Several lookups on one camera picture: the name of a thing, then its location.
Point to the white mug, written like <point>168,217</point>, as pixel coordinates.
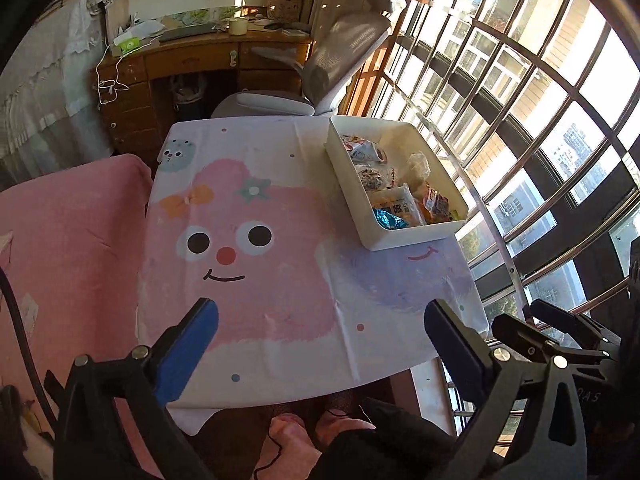
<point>238,26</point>

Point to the orange snack packet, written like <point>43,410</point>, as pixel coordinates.
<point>435,205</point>

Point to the pink blanket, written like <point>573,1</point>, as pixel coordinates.
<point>75,260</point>

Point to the clear bag of golden buns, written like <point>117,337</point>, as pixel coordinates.
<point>395,202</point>

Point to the clear bag of floss bread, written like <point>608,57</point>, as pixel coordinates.
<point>417,167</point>

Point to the white packet with red label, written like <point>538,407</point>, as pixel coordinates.
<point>362,150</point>

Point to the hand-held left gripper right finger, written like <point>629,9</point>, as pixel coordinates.
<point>450,345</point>

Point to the grey office chair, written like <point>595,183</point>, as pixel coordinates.
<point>340,50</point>

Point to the person's right foot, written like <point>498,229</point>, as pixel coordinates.
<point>345,422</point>

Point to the dark keyboard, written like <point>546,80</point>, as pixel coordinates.
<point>187,31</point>

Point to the green tissue box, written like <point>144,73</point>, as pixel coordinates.
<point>127,46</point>

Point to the brown patterned storage box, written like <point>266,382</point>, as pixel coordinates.
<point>285,6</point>

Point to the waste basket with bag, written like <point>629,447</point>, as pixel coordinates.
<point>190,92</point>

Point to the wooden desk with drawers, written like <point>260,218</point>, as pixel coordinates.
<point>200,55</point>

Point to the white lace cover cloth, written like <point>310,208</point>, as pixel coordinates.
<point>45,95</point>

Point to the window with metal grille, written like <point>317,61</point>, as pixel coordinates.
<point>505,105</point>

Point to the blue snack packet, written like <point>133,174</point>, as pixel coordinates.
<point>387,219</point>

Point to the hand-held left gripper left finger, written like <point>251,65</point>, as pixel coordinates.
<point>190,350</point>

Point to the pink purple printed tablecloth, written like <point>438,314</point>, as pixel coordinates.
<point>280,300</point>

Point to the person's black trouser leg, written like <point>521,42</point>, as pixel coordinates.
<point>390,442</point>

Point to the clear brown floss cake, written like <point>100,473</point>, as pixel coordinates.
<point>372,177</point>

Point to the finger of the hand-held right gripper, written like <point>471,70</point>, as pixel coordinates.
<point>565,317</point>
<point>525,337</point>

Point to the white plastic bin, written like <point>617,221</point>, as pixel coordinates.
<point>400,235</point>

